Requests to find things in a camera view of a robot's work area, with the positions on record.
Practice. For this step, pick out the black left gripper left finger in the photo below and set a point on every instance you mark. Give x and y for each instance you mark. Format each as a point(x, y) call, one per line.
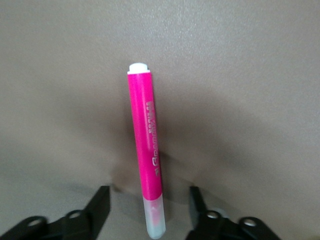
point(62, 227)

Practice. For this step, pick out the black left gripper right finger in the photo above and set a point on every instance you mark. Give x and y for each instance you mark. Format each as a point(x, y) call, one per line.
point(220, 227)

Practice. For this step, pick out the pink marker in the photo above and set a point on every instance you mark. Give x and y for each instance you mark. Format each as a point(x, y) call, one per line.
point(146, 140)

